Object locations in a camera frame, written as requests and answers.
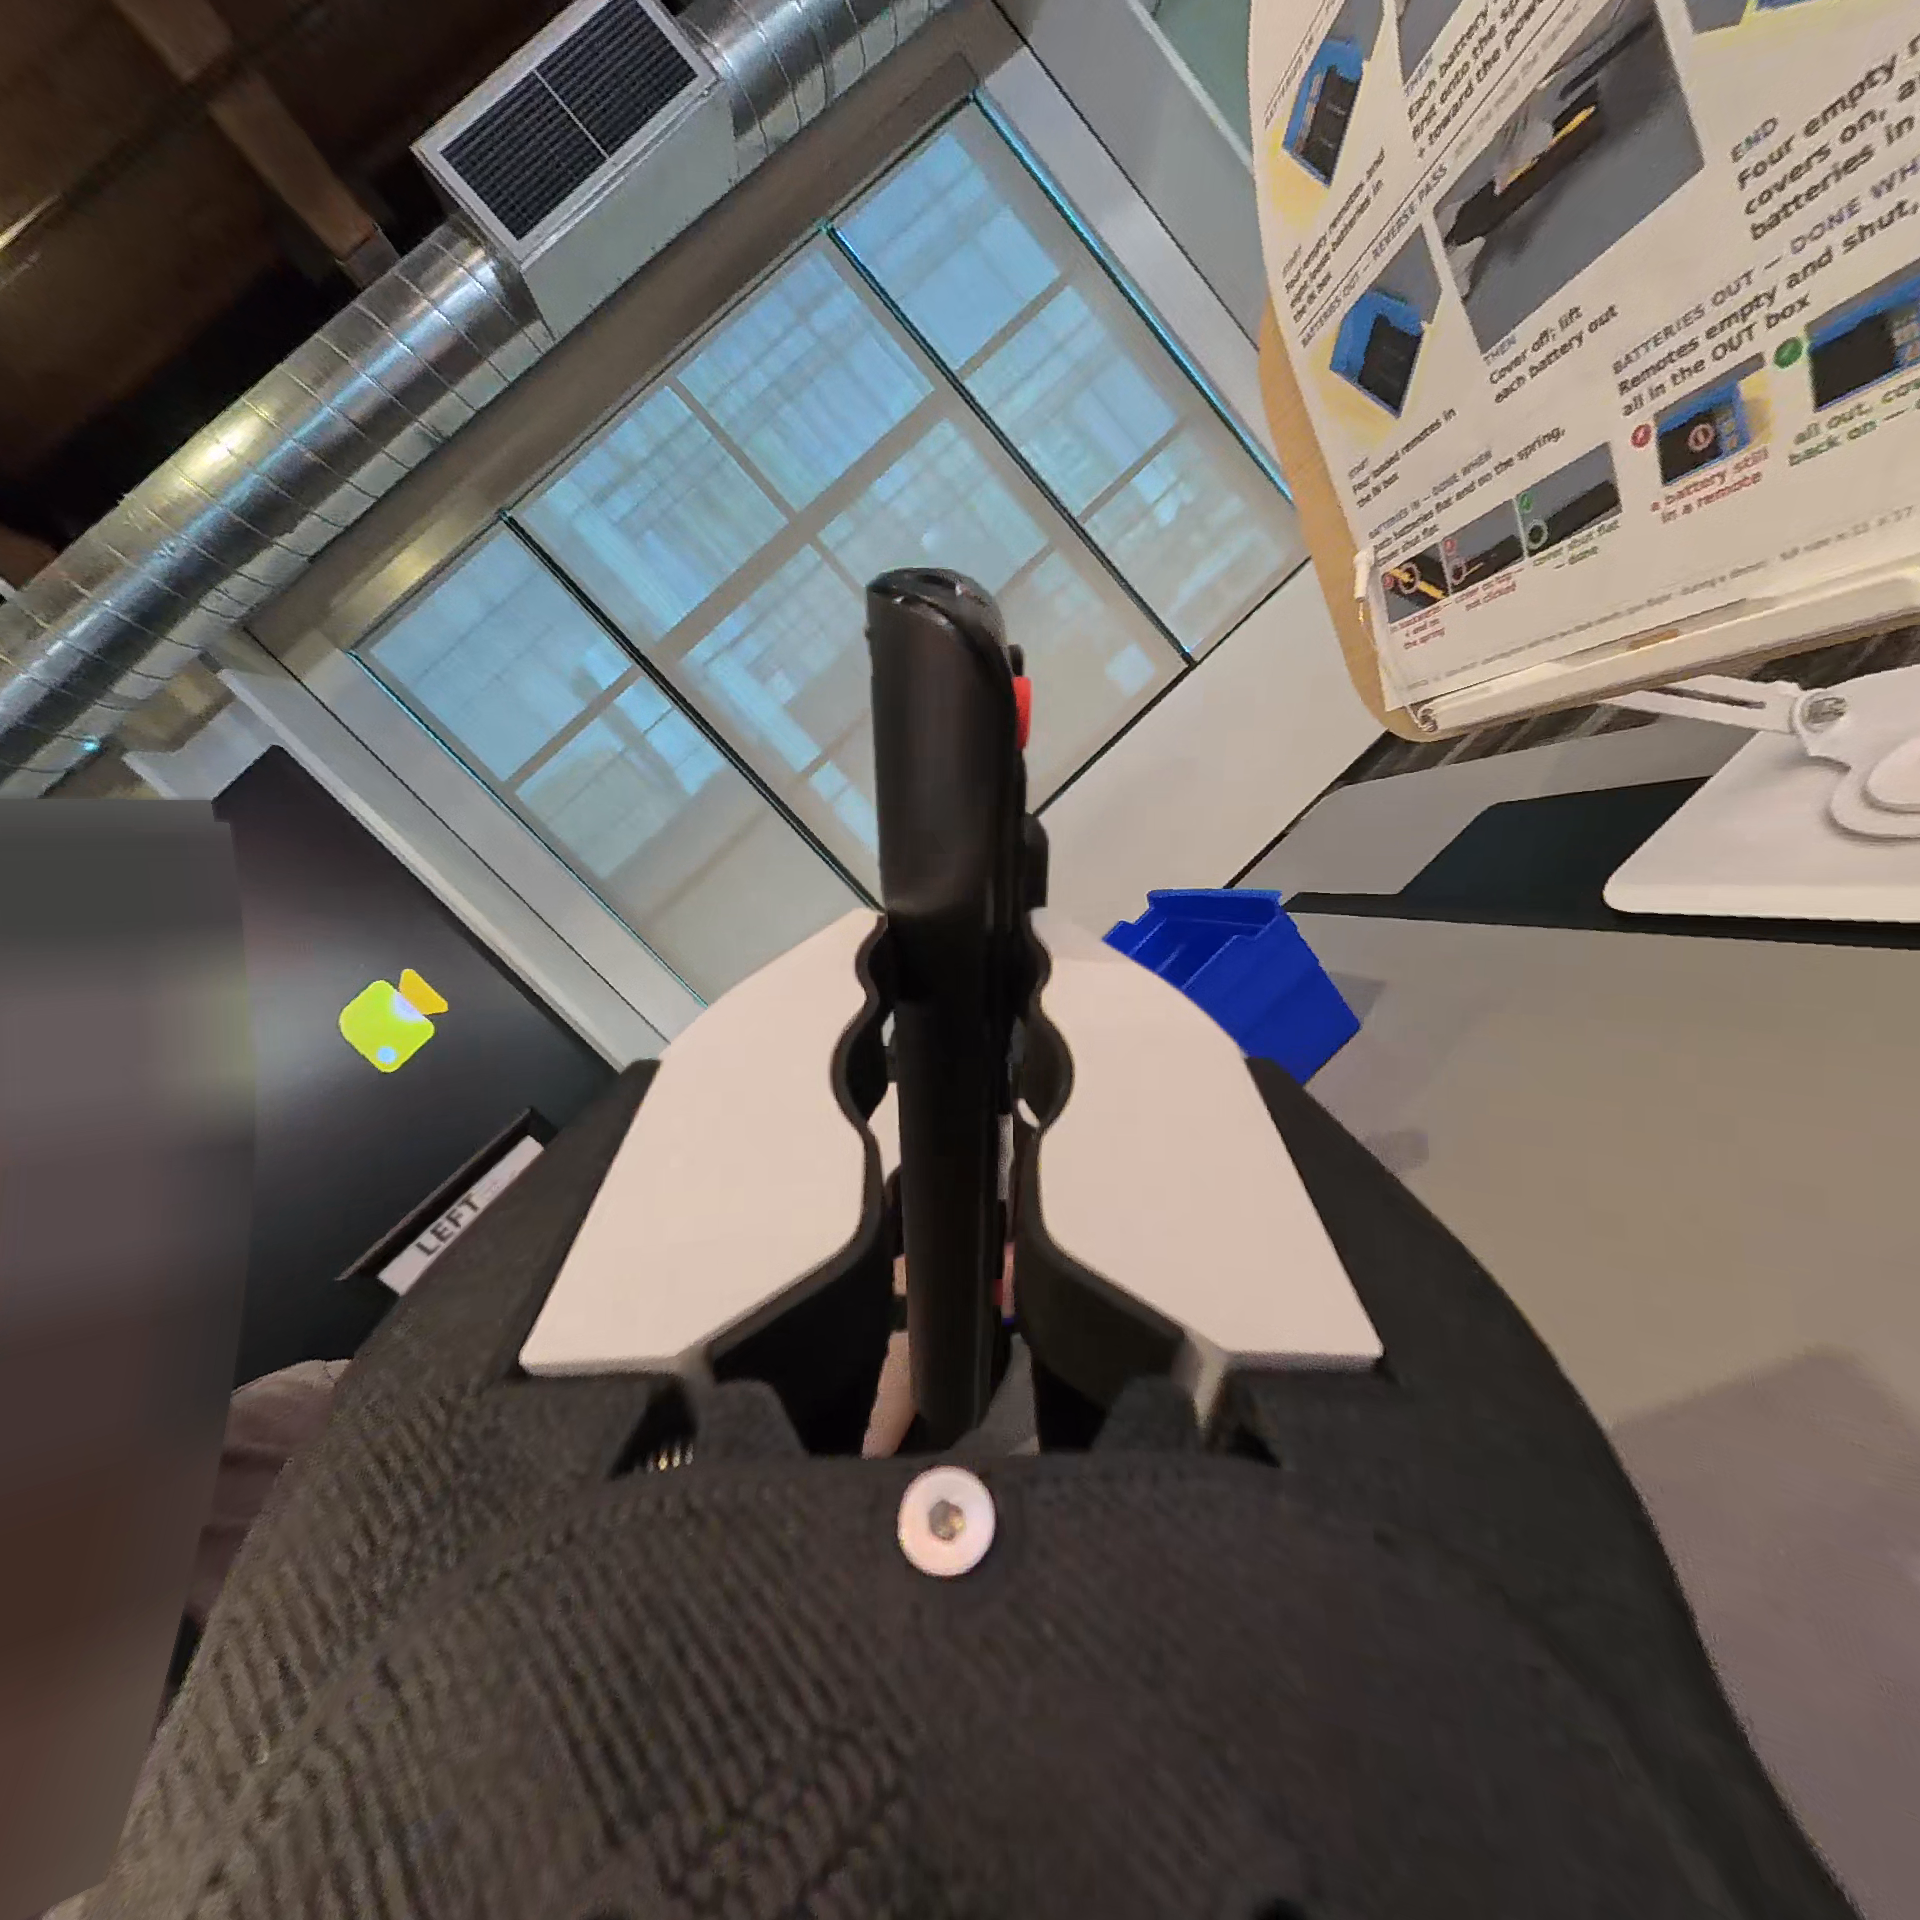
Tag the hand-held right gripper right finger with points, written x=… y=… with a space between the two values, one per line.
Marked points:
x=1200 y=1185

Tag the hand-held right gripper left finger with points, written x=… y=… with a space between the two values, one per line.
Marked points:
x=706 y=1185

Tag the blue plastic bin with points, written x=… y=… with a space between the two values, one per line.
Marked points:
x=1245 y=973

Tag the black remote control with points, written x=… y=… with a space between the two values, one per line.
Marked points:
x=938 y=826

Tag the black desk mat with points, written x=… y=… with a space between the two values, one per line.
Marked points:
x=1530 y=856

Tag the white stand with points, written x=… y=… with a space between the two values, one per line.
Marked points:
x=1724 y=856

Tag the glass window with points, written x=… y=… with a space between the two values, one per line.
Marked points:
x=722 y=494

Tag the wooden instruction poster board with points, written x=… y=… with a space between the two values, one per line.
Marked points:
x=1576 y=299

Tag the grey vent grille box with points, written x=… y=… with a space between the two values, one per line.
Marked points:
x=600 y=180

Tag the silver spiral duct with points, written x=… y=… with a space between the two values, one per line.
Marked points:
x=226 y=494

